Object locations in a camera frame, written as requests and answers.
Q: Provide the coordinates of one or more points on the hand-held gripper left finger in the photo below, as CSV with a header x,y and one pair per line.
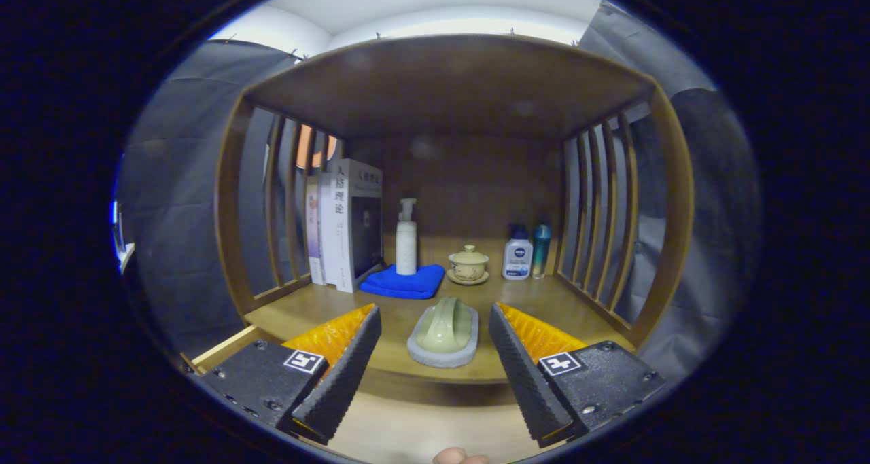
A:
x,y
346,376

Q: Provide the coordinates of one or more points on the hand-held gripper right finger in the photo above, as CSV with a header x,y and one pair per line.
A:
x,y
523,376

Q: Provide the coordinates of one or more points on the wooden countertop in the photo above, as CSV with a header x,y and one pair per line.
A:
x,y
489,294

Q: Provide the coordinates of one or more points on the wooden cabinet with slatted sides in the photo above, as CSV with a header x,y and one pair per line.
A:
x,y
448,83

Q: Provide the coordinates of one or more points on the blue folded cloth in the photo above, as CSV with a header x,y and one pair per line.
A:
x,y
401,284

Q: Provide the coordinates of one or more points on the white lotion bottle blue cap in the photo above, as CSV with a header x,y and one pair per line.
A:
x,y
518,257

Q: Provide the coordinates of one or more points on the beige lidded teacup with saucer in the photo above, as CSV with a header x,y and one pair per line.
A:
x,y
467,265

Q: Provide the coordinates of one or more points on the teal slim bottle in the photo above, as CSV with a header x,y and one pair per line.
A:
x,y
541,250

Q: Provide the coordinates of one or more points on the white pump bottle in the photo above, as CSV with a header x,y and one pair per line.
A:
x,y
406,250

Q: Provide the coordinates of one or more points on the thin pale purple book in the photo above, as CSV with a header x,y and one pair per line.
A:
x,y
314,233

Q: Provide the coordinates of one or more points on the thick white book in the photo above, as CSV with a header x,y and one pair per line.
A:
x,y
340,226

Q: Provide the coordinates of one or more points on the black backdrop cloth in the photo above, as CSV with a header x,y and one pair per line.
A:
x,y
177,212

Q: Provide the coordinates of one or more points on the white stand with pole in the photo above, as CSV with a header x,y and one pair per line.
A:
x,y
126,255

